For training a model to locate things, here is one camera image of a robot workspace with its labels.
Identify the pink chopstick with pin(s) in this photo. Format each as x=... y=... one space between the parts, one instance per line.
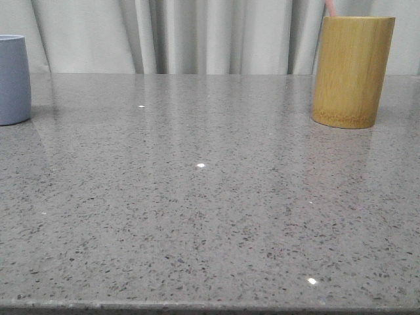
x=330 y=6

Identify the blue plastic cup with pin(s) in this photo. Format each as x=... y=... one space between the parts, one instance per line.
x=16 y=96

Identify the bamboo wooden cup holder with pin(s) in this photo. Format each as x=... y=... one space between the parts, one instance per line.
x=352 y=62

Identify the white grey curtain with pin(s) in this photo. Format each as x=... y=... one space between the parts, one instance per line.
x=167 y=37

